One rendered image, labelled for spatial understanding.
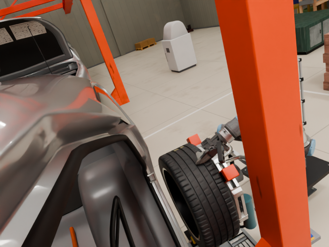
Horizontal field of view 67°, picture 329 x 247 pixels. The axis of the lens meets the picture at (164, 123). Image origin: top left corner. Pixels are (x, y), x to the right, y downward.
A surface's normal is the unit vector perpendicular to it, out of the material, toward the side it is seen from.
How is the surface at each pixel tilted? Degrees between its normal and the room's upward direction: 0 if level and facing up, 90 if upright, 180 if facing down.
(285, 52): 90
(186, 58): 90
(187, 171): 24
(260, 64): 90
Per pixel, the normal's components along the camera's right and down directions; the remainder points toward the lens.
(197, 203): 0.12, -0.25
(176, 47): 0.41, 0.27
